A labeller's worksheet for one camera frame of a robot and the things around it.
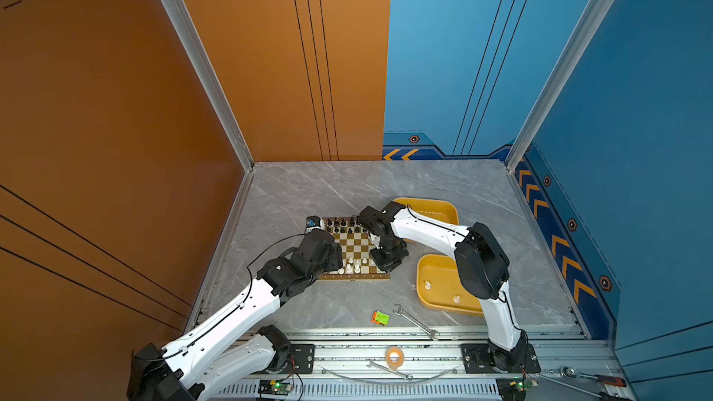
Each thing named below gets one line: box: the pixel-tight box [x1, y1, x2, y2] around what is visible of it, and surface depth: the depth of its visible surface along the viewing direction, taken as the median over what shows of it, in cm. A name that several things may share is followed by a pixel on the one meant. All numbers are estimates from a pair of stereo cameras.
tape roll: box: [385, 346, 405, 371], surface depth 76 cm
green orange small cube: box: [371, 310, 390, 326], surface depth 80 cm
